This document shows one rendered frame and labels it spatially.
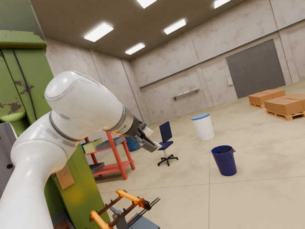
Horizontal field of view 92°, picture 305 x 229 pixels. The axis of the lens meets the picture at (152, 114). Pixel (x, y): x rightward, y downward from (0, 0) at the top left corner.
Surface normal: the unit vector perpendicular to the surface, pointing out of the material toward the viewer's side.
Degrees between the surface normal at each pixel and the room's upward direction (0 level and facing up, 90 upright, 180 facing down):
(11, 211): 12
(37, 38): 90
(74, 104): 122
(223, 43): 90
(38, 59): 90
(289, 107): 90
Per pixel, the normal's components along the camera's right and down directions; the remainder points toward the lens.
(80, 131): 0.33, 0.73
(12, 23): 0.64, -0.17
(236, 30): -0.36, 0.19
